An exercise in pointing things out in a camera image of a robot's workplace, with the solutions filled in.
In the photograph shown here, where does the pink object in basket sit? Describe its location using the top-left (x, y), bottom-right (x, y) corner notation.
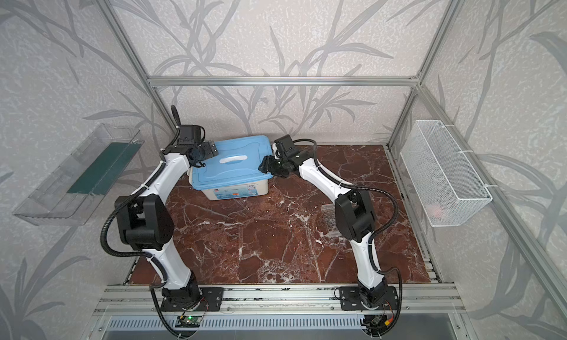
top-left (427, 204), bottom-right (446, 220)

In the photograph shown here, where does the light blue bin lid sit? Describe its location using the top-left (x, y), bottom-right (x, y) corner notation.
top-left (190, 136), bottom-right (273, 191)

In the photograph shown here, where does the green circuit board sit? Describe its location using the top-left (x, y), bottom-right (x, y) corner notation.
top-left (175, 315), bottom-right (204, 328)

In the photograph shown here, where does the clear acrylic test tube rack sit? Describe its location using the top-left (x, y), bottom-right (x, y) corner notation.
top-left (321, 204), bottom-right (341, 237)

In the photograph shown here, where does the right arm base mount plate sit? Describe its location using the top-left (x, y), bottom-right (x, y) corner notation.
top-left (335, 285), bottom-right (401, 311)

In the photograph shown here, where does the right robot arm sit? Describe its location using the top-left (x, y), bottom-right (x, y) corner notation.
top-left (258, 135), bottom-right (400, 308)

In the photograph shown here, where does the white plastic storage bin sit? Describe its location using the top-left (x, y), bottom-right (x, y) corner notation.
top-left (191, 179), bottom-right (269, 201)

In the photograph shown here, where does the aluminium front rail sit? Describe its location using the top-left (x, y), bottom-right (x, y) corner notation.
top-left (93, 283), bottom-right (466, 316)

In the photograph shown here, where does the clear wall shelf green liner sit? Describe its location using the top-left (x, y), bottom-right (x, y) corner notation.
top-left (13, 124), bottom-right (145, 226)

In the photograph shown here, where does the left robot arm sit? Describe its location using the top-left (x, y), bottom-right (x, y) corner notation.
top-left (100, 124), bottom-right (218, 302)

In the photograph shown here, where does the white wire mesh basket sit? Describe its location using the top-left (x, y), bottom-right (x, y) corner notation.
top-left (400, 120), bottom-right (493, 227)

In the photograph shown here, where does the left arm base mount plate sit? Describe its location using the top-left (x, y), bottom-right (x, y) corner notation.
top-left (160, 287), bottom-right (224, 312)

